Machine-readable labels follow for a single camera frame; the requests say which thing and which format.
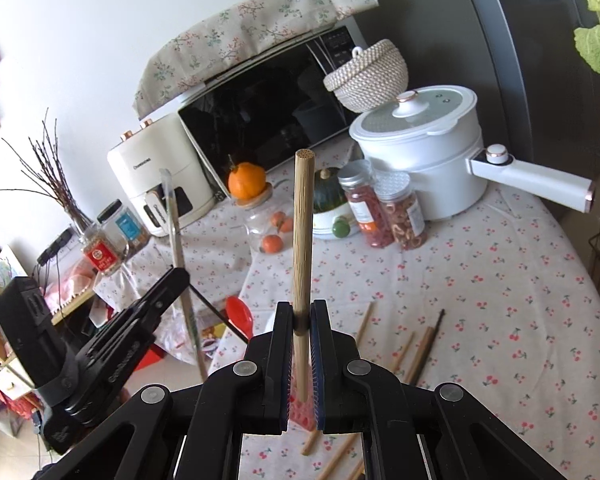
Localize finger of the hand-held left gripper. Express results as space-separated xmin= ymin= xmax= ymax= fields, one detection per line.
xmin=75 ymin=266 xmax=192 ymax=361

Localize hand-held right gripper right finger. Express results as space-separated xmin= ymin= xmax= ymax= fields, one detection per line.
xmin=309 ymin=300 xmax=566 ymax=480

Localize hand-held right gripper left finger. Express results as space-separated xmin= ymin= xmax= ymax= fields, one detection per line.
xmin=62 ymin=300 xmax=297 ymax=480

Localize plastic-wrapped chopstick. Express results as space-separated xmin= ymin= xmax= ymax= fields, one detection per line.
xmin=160 ymin=169 xmax=208 ymax=383

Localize dark wooden chopstick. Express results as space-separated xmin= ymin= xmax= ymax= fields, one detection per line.
xmin=407 ymin=309 xmax=447 ymax=386
xmin=189 ymin=284 xmax=251 ymax=345

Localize red and white spoon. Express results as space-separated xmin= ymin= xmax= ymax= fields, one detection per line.
xmin=224 ymin=296 xmax=276 ymax=343

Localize clear plastic bag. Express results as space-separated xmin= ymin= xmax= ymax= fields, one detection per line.
xmin=155 ymin=305 xmax=231 ymax=366

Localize cherry print tablecloth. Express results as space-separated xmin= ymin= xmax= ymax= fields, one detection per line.
xmin=92 ymin=195 xmax=261 ymax=366
xmin=210 ymin=135 xmax=600 ymax=480

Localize pink cloth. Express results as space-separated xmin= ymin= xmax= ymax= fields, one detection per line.
xmin=45 ymin=265 xmax=101 ymax=311

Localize red label glass jar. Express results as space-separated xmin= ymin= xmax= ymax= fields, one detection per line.
xmin=82 ymin=225 xmax=126 ymax=276

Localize blue label clear jar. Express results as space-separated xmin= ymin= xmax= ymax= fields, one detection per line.
xmin=97 ymin=199 xmax=151 ymax=261

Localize black power strip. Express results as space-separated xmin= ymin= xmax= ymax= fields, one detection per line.
xmin=36 ymin=227 xmax=76 ymax=266

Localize glass jar with wooden lid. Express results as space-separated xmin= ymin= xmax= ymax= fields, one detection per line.
xmin=235 ymin=182 xmax=296 ymax=256

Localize cream air fryer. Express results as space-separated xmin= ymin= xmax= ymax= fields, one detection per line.
xmin=106 ymin=112 xmax=218 ymax=238

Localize white ceramic bowl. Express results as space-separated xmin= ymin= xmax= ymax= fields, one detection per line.
xmin=311 ymin=200 xmax=363 ymax=241

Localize large orange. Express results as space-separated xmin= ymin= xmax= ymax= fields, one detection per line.
xmin=227 ymin=155 xmax=268 ymax=200

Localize jar of red dried fruit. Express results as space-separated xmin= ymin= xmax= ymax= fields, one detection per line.
xmin=336 ymin=159 xmax=396 ymax=249

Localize dried branches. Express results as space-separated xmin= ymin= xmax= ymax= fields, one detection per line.
xmin=0 ymin=107 xmax=93 ymax=233

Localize jar of dried fruit rings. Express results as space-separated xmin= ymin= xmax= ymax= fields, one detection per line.
xmin=375 ymin=170 xmax=428 ymax=251

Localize green pumpkin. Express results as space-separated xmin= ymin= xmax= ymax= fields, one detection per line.
xmin=312 ymin=167 xmax=350 ymax=213

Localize black microwave oven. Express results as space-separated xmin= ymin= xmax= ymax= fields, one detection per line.
xmin=177 ymin=25 xmax=368 ymax=198

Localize white electric pot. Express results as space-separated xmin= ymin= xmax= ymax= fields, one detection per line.
xmin=349 ymin=85 xmax=595 ymax=222

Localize floral cloth cover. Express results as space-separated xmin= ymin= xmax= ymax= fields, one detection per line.
xmin=132 ymin=0 xmax=380 ymax=117

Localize woven lidded basket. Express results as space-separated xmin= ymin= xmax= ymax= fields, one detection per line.
xmin=322 ymin=39 xmax=408 ymax=113

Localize grey refrigerator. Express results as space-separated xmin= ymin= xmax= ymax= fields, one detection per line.
xmin=322 ymin=0 xmax=600 ymax=201

